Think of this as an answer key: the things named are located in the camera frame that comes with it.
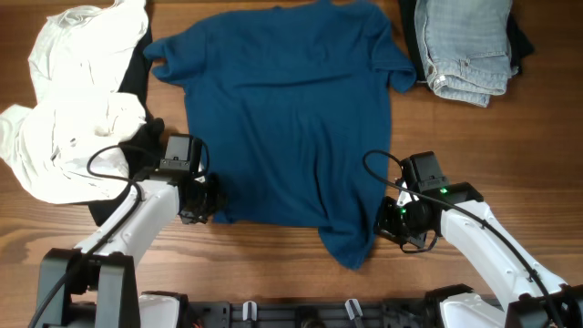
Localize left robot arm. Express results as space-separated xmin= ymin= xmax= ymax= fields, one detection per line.
xmin=30 ymin=134 xmax=225 ymax=327

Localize folded light blue jeans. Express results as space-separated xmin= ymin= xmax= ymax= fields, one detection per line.
xmin=414 ymin=0 xmax=514 ymax=108

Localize black garment under pile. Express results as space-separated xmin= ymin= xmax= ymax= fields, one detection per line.
xmin=87 ymin=26 xmax=165 ymax=226

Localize blue t-shirt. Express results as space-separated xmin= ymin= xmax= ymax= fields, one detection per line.
xmin=145 ymin=1 xmax=415 ymax=270

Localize white shirt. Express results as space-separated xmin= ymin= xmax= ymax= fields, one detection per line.
xmin=1 ymin=0 xmax=148 ymax=204

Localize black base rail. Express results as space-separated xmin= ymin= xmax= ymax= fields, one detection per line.
xmin=190 ymin=299 xmax=444 ymax=328

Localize black folded garment under jeans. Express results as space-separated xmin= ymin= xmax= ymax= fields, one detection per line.
xmin=398 ymin=0 xmax=535 ymax=83

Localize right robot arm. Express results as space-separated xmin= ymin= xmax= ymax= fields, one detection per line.
xmin=373 ymin=151 xmax=582 ymax=328

